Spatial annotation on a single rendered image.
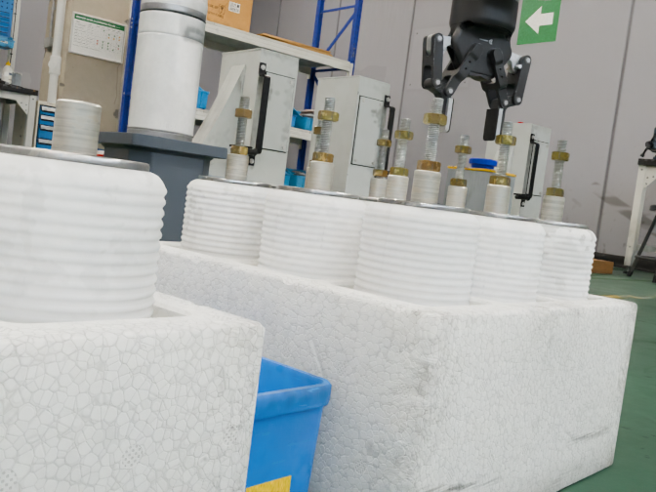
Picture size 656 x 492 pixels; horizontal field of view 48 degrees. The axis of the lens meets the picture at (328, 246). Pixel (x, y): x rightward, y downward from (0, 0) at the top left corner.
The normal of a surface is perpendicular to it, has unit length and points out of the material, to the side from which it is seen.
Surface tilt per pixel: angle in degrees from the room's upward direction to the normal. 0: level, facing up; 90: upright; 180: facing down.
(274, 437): 92
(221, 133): 90
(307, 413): 92
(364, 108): 90
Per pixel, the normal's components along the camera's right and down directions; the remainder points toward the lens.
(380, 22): -0.76, -0.06
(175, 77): 0.46, 0.11
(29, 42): 0.63, 0.13
